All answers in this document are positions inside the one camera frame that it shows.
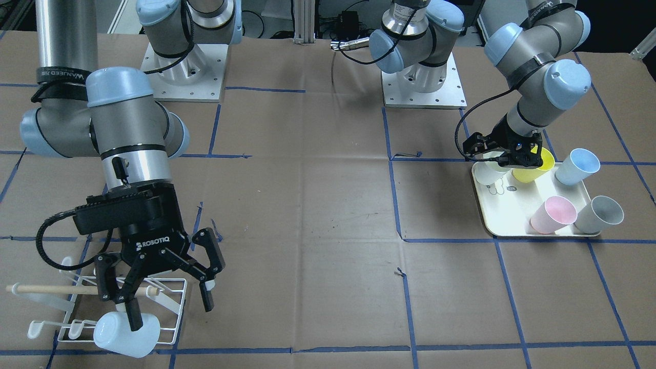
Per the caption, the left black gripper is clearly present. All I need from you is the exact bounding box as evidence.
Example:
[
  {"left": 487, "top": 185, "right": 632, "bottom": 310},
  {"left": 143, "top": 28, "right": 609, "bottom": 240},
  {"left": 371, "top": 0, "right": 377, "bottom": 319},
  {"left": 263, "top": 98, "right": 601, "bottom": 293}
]
[{"left": 461, "top": 116, "right": 544, "bottom": 169}]

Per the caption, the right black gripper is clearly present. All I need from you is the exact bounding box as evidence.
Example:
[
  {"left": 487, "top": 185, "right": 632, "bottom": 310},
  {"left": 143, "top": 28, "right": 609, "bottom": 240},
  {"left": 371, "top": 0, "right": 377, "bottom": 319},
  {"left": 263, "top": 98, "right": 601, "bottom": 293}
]
[{"left": 95, "top": 182, "right": 226, "bottom": 332}]

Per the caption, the pale green plastic cup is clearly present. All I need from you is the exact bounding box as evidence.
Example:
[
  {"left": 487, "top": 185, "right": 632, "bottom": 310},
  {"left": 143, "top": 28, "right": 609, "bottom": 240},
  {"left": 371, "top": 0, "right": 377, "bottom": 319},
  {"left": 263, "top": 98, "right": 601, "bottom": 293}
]
[{"left": 473, "top": 161, "right": 511, "bottom": 186}]

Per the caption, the light blue plastic cup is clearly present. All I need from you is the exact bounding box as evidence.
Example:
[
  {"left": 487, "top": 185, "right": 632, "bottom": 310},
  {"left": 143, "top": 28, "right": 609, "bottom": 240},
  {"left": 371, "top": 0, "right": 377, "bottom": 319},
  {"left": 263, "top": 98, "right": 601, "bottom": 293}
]
[{"left": 93, "top": 312, "right": 161, "bottom": 358}]

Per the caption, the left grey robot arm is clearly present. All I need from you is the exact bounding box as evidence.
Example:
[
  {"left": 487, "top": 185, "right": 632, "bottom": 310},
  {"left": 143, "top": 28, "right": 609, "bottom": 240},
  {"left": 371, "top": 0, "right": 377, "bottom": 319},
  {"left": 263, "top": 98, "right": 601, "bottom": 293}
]
[{"left": 368, "top": 1, "right": 592, "bottom": 169}]

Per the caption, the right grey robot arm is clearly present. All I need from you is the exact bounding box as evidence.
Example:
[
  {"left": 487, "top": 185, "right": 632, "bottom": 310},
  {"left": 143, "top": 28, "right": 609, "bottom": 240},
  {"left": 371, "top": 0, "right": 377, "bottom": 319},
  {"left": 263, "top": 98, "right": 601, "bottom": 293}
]
[{"left": 19, "top": 1, "right": 242, "bottom": 331}]

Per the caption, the yellow plastic cup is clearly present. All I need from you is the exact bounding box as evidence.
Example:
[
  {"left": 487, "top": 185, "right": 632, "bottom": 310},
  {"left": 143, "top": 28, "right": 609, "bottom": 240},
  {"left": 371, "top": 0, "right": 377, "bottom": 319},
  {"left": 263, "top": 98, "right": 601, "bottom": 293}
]
[{"left": 511, "top": 147, "right": 556, "bottom": 183}]

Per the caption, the pink plastic cup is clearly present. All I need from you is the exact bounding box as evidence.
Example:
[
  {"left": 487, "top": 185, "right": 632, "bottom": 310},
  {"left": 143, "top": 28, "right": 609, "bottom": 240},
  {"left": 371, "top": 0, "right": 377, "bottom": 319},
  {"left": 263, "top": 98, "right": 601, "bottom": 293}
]
[{"left": 529, "top": 196, "right": 577, "bottom": 234}]

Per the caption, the grey plastic cup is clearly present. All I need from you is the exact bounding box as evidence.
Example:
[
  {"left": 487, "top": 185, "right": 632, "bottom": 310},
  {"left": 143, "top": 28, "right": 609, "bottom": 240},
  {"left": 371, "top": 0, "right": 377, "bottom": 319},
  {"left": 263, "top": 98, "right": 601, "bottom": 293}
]
[{"left": 574, "top": 196, "right": 625, "bottom": 234}]

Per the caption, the cream plastic tray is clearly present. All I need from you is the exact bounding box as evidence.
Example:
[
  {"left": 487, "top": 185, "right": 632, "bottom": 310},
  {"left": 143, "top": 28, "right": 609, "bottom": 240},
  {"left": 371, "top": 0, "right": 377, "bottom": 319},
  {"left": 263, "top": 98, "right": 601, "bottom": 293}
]
[{"left": 471, "top": 163, "right": 592, "bottom": 238}]

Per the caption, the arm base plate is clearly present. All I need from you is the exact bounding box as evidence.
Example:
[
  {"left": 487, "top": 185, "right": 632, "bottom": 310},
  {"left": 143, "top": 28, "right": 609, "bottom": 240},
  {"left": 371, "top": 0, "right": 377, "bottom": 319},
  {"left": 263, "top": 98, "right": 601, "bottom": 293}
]
[
  {"left": 148, "top": 44, "right": 228, "bottom": 103},
  {"left": 380, "top": 53, "right": 467, "bottom": 109}
]

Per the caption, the white wire cup rack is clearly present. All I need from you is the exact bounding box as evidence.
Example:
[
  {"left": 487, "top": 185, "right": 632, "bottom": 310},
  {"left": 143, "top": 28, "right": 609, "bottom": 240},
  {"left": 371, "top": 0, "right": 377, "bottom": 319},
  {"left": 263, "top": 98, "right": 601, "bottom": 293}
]
[{"left": 6, "top": 271, "right": 188, "bottom": 350}]

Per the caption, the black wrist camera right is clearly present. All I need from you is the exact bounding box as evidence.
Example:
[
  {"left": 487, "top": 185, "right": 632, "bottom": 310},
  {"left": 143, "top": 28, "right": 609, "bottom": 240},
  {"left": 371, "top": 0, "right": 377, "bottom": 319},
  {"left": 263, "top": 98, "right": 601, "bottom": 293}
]
[{"left": 73, "top": 190, "right": 164, "bottom": 234}]

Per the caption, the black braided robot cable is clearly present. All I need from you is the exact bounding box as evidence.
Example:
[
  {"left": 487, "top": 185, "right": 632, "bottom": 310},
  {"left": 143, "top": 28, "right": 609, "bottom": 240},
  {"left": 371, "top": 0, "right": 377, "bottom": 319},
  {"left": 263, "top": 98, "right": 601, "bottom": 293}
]
[{"left": 36, "top": 210, "right": 113, "bottom": 272}]

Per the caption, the aluminium frame post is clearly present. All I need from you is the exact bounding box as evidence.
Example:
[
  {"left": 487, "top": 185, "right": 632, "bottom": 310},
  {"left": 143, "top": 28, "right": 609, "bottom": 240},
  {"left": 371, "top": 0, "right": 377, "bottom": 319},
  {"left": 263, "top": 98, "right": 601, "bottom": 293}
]
[{"left": 292, "top": 0, "right": 318, "bottom": 45}]

